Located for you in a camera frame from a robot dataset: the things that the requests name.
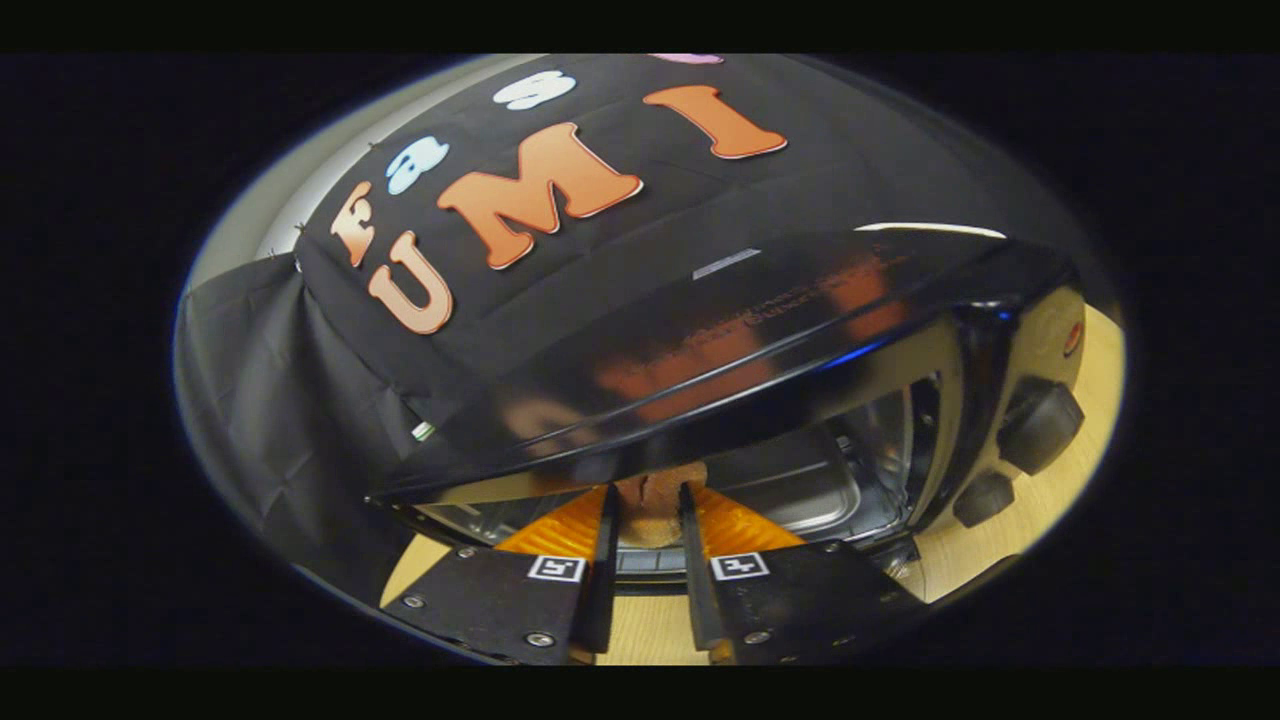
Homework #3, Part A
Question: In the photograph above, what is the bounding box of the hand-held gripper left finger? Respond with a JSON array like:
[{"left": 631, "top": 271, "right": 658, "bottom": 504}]
[{"left": 380, "top": 483, "right": 621, "bottom": 666}]

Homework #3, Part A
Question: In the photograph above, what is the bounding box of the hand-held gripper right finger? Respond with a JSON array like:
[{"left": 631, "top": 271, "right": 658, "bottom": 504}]
[{"left": 678, "top": 483, "right": 926, "bottom": 666}]

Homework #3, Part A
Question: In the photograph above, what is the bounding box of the black toaster oven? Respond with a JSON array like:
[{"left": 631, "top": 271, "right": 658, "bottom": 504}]
[{"left": 365, "top": 225, "right": 1091, "bottom": 601}]

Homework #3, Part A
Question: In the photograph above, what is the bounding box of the brown round bread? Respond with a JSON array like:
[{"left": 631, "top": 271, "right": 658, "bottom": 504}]
[{"left": 612, "top": 462, "right": 709, "bottom": 549}]

